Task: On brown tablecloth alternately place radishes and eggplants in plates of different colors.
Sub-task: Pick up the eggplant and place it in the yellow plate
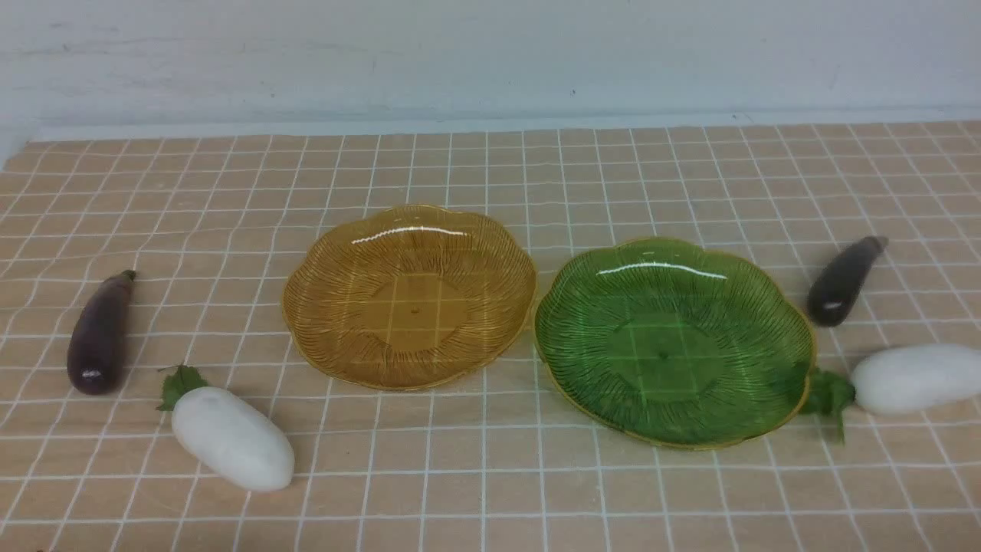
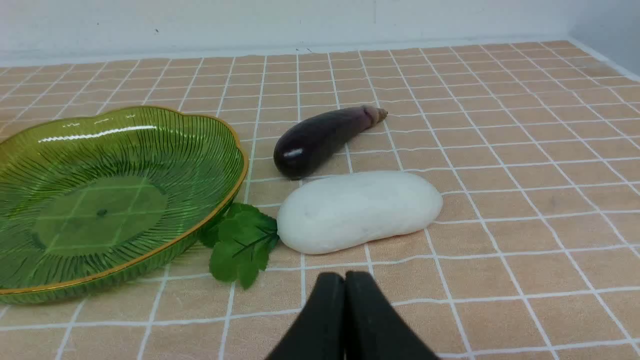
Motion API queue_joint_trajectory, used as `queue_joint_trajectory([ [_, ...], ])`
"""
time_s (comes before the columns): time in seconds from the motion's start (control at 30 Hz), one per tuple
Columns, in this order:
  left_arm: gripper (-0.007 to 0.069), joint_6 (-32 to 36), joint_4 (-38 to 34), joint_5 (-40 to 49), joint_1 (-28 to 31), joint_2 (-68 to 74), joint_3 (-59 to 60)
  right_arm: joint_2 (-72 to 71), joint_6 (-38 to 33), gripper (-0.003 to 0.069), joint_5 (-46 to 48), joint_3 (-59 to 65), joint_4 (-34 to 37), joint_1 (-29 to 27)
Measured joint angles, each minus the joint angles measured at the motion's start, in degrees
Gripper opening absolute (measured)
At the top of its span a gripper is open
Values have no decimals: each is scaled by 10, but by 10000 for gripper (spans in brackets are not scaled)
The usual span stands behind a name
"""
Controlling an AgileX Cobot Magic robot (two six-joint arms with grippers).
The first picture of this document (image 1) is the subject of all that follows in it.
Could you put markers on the beige grid tablecloth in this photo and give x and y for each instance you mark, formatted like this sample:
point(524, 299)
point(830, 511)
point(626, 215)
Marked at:
point(496, 461)

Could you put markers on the amber ribbed plastic plate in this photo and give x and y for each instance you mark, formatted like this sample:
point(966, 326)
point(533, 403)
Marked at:
point(409, 298)

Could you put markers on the dark purple eggplant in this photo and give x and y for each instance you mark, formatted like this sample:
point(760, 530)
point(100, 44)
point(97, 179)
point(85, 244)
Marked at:
point(835, 291)
point(97, 349)

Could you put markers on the green ribbed plastic plate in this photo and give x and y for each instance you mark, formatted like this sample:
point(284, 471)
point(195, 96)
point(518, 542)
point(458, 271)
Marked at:
point(674, 344)

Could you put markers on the white radish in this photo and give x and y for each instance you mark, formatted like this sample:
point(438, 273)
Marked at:
point(226, 434)
point(897, 381)

